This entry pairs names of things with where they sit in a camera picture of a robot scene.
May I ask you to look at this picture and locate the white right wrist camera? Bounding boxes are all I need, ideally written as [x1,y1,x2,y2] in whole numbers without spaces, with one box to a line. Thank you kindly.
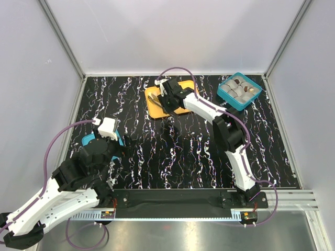
[154,79,168,96]

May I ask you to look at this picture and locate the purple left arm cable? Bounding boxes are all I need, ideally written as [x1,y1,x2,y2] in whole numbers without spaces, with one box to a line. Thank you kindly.
[0,119,100,236]

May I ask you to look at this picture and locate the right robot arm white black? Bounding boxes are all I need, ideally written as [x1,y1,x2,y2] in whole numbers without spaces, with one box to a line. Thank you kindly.
[155,78,260,208]

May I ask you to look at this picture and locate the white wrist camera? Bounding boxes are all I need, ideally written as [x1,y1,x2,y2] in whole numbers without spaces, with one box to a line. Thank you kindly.
[154,79,168,96]
[98,117,118,141]

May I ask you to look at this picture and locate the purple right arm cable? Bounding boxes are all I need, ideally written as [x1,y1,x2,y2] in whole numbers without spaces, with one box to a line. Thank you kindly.
[157,66,278,189]

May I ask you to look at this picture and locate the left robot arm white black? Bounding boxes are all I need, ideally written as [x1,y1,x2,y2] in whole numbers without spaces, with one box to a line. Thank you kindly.
[1,135,135,250]

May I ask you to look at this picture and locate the purple floor cable left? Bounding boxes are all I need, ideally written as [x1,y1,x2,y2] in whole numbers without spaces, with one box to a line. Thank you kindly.
[64,217,109,248]

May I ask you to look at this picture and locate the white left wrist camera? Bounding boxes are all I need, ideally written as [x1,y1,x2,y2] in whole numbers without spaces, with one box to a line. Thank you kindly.
[98,117,118,141]

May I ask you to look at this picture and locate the orange plastic tray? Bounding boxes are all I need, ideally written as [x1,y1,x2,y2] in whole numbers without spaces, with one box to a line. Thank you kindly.
[144,80,194,119]

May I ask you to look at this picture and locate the teal box lid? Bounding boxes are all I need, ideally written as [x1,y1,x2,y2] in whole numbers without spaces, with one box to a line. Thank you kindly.
[82,130,124,146]

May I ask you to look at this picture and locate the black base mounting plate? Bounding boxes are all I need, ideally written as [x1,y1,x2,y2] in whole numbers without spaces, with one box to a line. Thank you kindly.
[114,189,269,221]

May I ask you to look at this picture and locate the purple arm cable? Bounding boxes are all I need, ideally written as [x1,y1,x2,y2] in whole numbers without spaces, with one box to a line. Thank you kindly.
[0,119,100,236]
[157,66,278,189]

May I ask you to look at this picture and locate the teal chocolate box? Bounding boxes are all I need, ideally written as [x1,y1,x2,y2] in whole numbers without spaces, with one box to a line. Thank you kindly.
[217,72,263,111]

